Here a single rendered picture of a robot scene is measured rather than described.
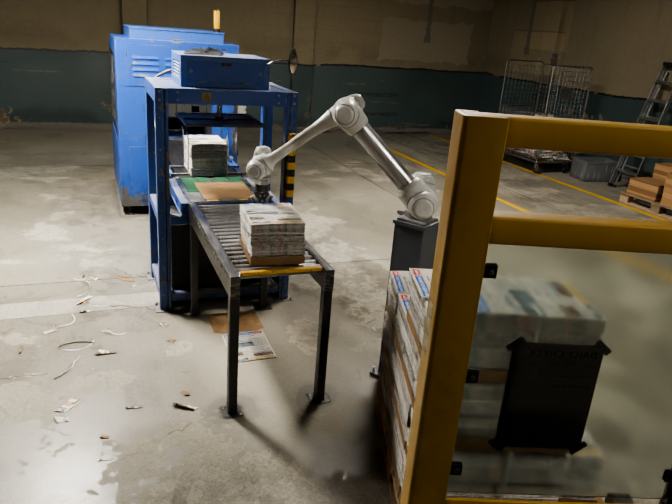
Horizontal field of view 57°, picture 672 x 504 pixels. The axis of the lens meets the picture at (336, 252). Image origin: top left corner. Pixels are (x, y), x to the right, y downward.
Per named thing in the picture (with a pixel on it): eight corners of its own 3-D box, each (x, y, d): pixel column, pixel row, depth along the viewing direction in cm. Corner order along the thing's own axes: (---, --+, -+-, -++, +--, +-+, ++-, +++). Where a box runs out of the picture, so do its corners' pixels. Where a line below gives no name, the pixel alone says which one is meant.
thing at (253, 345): (277, 357, 389) (277, 356, 389) (232, 363, 379) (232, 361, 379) (262, 331, 421) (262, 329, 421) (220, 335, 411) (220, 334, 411)
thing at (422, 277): (493, 274, 260) (494, 271, 260) (516, 302, 233) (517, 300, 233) (408, 269, 257) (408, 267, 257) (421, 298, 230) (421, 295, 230)
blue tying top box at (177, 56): (269, 89, 423) (270, 59, 416) (180, 86, 401) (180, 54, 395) (253, 82, 462) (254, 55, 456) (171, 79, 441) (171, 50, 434)
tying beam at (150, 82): (297, 107, 423) (298, 92, 420) (155, 103, 389) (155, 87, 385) (270, 95, 482) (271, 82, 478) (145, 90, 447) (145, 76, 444)
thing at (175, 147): (249, 187, 504) (249, 176, 501) (168, 189, 481) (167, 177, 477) (213, 150, 637) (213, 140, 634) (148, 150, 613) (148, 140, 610)
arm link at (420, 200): (442, 200, 332) (446, 211, 312) (419, 218, 337) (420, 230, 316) (350, 88, 317) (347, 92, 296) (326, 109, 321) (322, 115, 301)
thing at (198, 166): (227, 175, 496) (228, 143, 487) (190, 176, 485) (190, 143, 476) (218, 165, 529) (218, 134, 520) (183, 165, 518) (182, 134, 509)
